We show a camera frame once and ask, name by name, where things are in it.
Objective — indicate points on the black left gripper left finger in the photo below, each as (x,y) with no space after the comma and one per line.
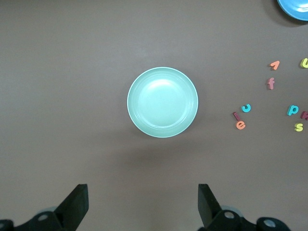
(69,211)

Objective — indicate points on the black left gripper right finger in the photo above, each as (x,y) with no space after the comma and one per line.
(209,211)

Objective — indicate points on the orange foam letter e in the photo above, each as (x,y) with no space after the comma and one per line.
(239,125)

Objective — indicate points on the maroon foam letter i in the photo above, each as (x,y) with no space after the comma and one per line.
(236,116)

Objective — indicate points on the teal foam letter c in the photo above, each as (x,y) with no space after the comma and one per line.
(246,110)

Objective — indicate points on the pale green plate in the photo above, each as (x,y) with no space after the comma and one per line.
(162,102)

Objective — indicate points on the yellow foam letter s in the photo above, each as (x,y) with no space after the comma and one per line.
(299,127)

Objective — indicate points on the teal foam letter p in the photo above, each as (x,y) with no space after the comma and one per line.
(290,110)

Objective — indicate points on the maroon foam letter k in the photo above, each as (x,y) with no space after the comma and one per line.
(302,115)

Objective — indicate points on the red foam letter f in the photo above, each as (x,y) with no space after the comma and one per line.
(271,84)

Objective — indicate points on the orange foam letter v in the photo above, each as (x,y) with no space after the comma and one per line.
(275,65)

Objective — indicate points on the yellow foam letter u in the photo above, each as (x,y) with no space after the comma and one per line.
(305,64)

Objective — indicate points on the blue plate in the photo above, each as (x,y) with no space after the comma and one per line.
(296,8)

